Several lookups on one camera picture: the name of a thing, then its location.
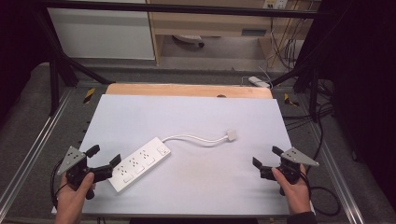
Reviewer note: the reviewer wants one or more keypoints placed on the white table mat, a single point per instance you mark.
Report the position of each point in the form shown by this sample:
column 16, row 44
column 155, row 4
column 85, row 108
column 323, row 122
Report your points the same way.
column 202, row 118

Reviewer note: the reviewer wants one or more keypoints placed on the light wooden desk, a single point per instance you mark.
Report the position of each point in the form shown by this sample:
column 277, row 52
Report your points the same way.
column 205, row 25

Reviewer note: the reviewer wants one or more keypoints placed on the white chair base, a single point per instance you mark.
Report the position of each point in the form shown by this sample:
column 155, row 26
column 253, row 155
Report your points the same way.
column 190, row 39

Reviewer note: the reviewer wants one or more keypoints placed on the aluminium floor rail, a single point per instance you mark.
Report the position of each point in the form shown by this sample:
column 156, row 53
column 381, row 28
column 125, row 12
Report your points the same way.
column 339, row 180
column 37, row 143

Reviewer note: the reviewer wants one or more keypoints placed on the person's left hand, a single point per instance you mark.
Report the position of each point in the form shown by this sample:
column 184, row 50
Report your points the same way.
column 73, row 199

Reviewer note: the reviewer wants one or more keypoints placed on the white wall socket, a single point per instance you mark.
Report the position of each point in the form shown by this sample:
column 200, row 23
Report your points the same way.
column 275, row 3

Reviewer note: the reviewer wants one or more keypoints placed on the white power plug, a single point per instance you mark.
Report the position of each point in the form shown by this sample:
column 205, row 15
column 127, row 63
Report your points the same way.
column 232, row 135

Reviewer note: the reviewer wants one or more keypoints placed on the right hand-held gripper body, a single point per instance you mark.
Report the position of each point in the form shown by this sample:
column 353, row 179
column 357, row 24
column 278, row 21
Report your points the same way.
column 291, row 165

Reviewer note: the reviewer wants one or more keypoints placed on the black metal frame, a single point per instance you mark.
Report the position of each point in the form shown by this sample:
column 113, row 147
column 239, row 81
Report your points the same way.
column 186, row 9

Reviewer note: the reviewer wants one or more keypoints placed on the person's right hand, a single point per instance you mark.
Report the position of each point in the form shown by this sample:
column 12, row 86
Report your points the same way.
column 294, row 194

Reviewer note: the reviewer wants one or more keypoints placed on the small white floor power strip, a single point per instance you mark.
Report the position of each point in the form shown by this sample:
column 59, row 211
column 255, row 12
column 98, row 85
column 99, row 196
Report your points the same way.
column 258, row 81

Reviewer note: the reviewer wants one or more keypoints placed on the white cabinet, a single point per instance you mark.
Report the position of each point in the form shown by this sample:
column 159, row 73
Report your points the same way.
column 99, row 31

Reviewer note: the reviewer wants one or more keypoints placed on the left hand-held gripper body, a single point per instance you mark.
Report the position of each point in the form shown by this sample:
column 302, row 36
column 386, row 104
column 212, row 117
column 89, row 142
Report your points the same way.
column 74, row 169

